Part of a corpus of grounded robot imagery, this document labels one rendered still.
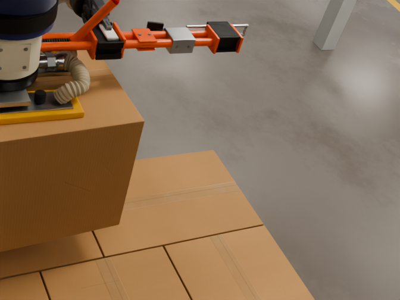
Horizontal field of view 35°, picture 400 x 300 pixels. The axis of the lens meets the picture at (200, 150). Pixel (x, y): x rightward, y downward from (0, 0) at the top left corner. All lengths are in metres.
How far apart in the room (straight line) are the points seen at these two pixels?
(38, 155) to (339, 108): 2.80
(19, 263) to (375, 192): 2.18
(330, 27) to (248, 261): 2.75
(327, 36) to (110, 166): 3.13
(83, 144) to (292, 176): 1.96
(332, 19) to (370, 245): 1.88
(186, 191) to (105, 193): 0.55
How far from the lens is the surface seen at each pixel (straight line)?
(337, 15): 4.57
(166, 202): 2.21
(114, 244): 2.04
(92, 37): 1.63
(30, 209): 1.72
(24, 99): 1.57
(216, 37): 1.77
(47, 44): 1.61
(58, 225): 1.81
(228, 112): 3.68
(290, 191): 3.32
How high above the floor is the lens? 2.07
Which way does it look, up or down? 38 degrees down
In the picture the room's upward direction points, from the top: 19 degrees clockwise
